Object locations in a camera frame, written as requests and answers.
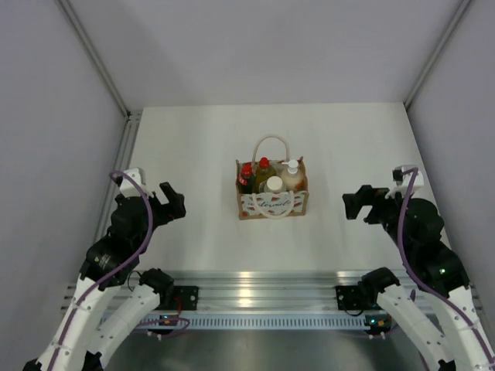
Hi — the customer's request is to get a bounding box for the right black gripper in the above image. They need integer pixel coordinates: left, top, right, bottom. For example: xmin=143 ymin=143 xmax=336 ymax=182
xmin=342 ymin=185 xmax=415 ymax=254

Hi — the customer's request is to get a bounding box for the cream pump lotion bottle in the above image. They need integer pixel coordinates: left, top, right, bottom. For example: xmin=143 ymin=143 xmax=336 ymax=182
xmin=280 ymin=159 xmax=307 ymax=192

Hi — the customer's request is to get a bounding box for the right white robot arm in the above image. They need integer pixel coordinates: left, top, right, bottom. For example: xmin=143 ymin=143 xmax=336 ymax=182
xmin=343 ymin=185 xmax=494 ymax=370

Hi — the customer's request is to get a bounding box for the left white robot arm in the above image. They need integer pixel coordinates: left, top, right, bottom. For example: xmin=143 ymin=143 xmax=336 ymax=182
xmin=24 ymin=182 xmax=186 ymax=370

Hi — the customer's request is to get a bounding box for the burlap watermelon canvas bag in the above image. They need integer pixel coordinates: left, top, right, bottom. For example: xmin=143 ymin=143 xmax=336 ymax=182
xmin=236 ymin=134 xmax=309 ymax=220

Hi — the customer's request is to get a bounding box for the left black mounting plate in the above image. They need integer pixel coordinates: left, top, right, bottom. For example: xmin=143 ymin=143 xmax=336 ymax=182
xmin=170 ymin=286 xmax=199 ymax=312

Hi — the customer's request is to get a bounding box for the black mounting plate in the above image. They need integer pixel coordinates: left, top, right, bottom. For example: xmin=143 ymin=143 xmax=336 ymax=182
xmin=170 ymin=286 xmax=199 ymax=312
xmin=335 ymin=285 xmax=368 ymax=311

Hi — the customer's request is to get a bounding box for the yellow red-capped bottle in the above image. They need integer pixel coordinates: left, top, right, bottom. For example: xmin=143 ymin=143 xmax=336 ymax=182
xmin=253 ymin=157 xmax=277 ymax=193

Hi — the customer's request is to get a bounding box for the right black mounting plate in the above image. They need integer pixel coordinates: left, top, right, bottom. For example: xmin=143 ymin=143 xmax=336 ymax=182
xmin=335 ymin=285 xmax=368 ymax=311

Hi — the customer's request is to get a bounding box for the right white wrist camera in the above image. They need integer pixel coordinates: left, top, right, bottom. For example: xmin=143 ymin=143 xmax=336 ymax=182
xmin=385 ymin=165 xmax=425 ymax=199

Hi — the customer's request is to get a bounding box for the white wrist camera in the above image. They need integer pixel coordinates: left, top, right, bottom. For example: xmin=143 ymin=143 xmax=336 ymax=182
xmin=385 ymin=165 xmax=425 ymax=199
xmin=116 ymin=167 xmax=151 ymax=198

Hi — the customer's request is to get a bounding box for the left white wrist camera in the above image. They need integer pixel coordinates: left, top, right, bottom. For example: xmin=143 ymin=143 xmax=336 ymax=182
xmin=116 ymin=167 xmax=151 ymax=198

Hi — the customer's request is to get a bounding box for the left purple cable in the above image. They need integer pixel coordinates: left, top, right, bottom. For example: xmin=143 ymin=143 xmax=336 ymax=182
xmin=46 ymin=170 xmax=191 ymax=371

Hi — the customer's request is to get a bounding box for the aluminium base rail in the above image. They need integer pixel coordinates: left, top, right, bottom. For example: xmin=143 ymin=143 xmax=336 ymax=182
xmin=60 ymin=270 xmax=484 ymax=314

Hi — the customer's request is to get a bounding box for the left aluminium frame post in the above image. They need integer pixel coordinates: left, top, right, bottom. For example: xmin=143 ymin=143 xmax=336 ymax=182
xmin=53 ymin=0 xmax=144 ymax=248

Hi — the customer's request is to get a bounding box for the aluminium frame post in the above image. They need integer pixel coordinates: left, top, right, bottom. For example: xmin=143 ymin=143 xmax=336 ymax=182
xmin=53 ymin=0 xmax=144 ymax=248
xmin=403 ymin=0 xmax=475 ymax=111

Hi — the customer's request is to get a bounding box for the white slotted cable duct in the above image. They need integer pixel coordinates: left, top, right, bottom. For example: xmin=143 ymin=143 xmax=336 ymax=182
xmin=100 ymin=315 xmax=391 ymax=332

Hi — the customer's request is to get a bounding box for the right aluminium frame post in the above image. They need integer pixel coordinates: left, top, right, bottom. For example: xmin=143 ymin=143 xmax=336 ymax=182
xmin=403 ymin=0 xmax=475 ymax=111

